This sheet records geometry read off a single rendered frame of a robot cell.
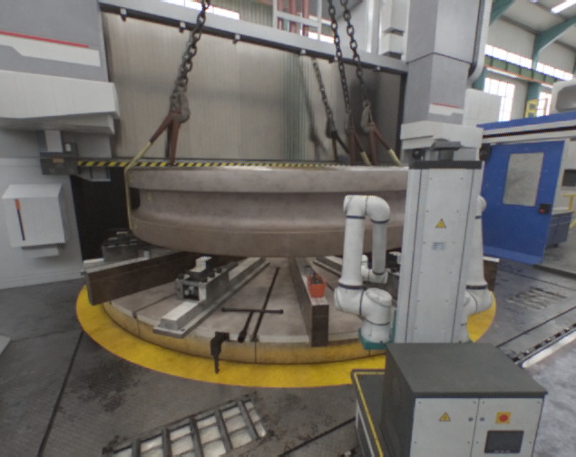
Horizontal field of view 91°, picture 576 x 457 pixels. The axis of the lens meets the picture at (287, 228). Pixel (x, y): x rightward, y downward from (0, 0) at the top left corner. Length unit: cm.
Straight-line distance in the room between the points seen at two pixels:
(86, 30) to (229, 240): 269
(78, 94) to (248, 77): 324
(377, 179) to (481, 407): 218
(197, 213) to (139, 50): 320
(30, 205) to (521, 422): 540
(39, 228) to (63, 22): 268
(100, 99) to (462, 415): 369
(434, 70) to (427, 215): 534
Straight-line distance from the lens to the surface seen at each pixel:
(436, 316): 184
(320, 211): 301
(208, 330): 283
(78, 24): 424
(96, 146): 454
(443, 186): 164
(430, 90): 665
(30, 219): 531
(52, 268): 583
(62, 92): 364
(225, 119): 570
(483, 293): 215
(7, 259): 592
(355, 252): 180
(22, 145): 467
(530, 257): 714
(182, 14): 587
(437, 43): 690
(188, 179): 316
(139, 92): 556
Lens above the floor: 173
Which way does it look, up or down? 11 degrees down
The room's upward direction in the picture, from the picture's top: straight up
